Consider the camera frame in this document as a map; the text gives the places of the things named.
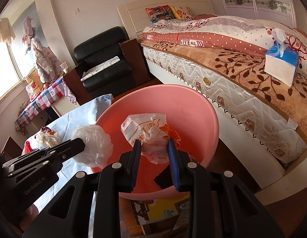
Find orange flower pillow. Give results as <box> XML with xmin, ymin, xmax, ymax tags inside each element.
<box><xmin>172</xmin><ymin>6</ymin><xmax>195</xmax><ymax>21</ymax></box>

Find white lace garment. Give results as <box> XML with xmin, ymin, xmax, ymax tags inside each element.
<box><xmin>0</xmin><ymin>17</ymin><xmax>16</xmax><ymax>46</ymax></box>

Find brown wooden cabinet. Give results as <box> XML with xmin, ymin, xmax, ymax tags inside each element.
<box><xmin>62</xmin><ymin>63</ymin><xmax>86</xmax><ymax>105</ymax></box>

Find black leather armchair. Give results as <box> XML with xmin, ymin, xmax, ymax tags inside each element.
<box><xmin>73</xmin><ymin>26</ymin><xmax>133</xmax><ymax>95</ymax></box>

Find window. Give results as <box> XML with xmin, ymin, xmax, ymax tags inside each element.
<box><xmin>0</xmin><ymin>1</ymin><xmax>42</xmax><ymax>100</ymax></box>

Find white desk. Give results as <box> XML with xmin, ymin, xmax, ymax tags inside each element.
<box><xmin>16</xmin><ymin>99</ymin><xmax>79</xmax><ymax>134</ymax></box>

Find white printed plastic bag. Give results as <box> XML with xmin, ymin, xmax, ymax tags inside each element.
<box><xmin>121</xmin><ymin>113</ymin><xmax>184</xmax><ymax>164</ymax></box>

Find white wardrobe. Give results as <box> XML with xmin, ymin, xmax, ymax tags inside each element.
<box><xmin>214</xmin><ymin>0</ymin><xmax>307</xmax><ymax>30</ymax></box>

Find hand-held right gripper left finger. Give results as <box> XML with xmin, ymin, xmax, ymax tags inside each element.
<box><xmin>22</xmin><ymin>139</ymin><xmax>144</xmax><ymax>238</ymax></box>

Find pink polka dot quilt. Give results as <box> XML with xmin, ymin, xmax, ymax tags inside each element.
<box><xmin>143</xmin><ymin>13</ymin><xmax>307</xmax><ymax>80</ymax></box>

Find brown wooden furniture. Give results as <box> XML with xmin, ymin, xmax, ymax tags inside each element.
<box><xmin>1</xmin><ymin>136</ymin><xmax>23</xmax><ymax>159</ymax></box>

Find brown wooden nightstand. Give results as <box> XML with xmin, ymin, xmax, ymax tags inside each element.
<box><xmin>119</xmin><ymin>38</ymin><xmax>151</xmax><ymax>85</ymax></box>

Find brown leaf pattern blanket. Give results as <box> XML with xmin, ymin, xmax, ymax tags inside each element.
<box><xmin>139</xmin><ymin>36</ymin><xmax>307</xmax><ymax>144</ymax></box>

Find red dotted packet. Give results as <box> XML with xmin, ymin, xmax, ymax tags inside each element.
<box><xmin>22</xmin><ymin>141</ymin><xmax>41</xmax><ymax>155</ymax></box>

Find bed with patterned bedding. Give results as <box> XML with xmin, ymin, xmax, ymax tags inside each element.
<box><xmin>117</xmin><ymin>0</ymin><xmax>307</xmax><ymax>196</ymax></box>

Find white dark patterned cloth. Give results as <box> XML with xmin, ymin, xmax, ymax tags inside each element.
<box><xmin>64</xmin><ymin>79</ymin><xmax>78</xmax><ymax>105</ymax></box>

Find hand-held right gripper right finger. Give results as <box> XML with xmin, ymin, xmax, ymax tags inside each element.
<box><xmin>167</xmin><ymin>138</ymin><xmax>285</xmax><ymax>238</ymax></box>

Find checkered tablecloth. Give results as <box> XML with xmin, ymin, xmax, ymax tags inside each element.
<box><xmin>14</xmin><ymin>76</ymin><xmax>67</xmax><ymax>132</ymax></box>

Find white red shopping bag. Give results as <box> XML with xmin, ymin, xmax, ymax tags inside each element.
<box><xmin>25</xmin><ymin>71</ymin><xmax>45</xmax><ymax>102</ymax></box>

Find blue white tissue pack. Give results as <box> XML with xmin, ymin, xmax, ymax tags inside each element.
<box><xmin>264</xmin><ymin>28</ymin><xmax>300</xmax><ymax>87</ymax></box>

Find hanging floral clothes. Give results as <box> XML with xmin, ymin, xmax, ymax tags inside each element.
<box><xmin>31</xmin><ymin>36</ymin><xmax>63</xmax><ymax>83</ymax></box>

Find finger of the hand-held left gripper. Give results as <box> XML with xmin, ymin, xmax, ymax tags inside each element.
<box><xmin>47</xmin><ymin>144</ymin><xmax>86</xmax><ymax>166</ymax></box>
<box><xmin>44</xmin><ymin>138</ymin><xmax>84</xmax><ymax>155</ymax></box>

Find light blue tablecloth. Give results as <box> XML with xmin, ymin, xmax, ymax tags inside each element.
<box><xmin>24</xmin><ymin>94</ymin><xmax>114</xmax><ymax>211</ymax></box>

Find clear plastic bag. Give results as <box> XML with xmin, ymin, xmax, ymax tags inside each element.
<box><xmin>70</xmin><ymin>125</ymin><xmax>114</xmax><ymax>169</ymax></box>

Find white quilted mattress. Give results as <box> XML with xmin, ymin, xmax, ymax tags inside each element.
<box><xmin>141</xmin><ymin>43</ymin><xmax>307</xmax><ymax>164</ymax></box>

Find orange plastic bag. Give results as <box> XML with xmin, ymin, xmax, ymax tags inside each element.
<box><xmin>158</xmin><ymin>125</ymin><xmax>184</xmax><ymax>149</ymax></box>

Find pink plastic basin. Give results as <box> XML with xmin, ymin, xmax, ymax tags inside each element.
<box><xmin>89</xmin><ymin>85</ymin><xmax>220</xmax><ymax>200</ymax></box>

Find floral seat cushion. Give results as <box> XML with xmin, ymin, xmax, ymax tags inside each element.
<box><xmin>81</xmin><ymin>56</ymin><xmax>122</xmax><ymax>82</ymax></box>

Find cartoon printed cardboard box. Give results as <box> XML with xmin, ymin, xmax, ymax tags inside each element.
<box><xmin>92</xmin><ymin>191</ymin><xmax>193</xmax><ymax>238</ymax></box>

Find person's left hand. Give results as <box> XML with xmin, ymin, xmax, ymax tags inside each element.
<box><xmin>18</xmin><ymin>202</ymin><xmax>41</xmax><ymax>232</ymax></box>

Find colourful printed pillow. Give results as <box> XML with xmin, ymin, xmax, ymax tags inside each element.
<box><xmin>145</xmin><ymin>5</ymin><xmax>177</xmax><ymax>24</ymax></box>

